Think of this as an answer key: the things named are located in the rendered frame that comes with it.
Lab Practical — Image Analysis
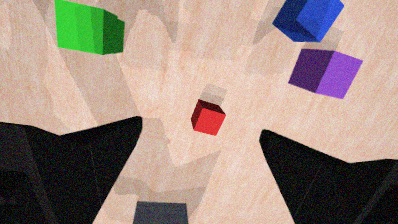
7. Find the red block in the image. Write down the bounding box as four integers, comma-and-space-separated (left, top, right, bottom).
191, 99, 226, 136

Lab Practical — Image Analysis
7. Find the blue block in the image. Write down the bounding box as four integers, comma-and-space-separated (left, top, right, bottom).
272, 0, 344, 43

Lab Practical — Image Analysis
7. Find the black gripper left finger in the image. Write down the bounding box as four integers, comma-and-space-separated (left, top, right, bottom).
0, 116, 143, 224

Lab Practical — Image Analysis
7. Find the green block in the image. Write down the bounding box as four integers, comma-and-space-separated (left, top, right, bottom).
113, 19, 125, 54
54, 0, 118, 55

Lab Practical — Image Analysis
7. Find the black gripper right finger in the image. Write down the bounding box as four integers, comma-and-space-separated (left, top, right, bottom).
259, 129, 398, 224

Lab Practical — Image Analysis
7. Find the purple block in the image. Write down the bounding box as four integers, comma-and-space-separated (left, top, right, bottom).
288, 49, 363, 99

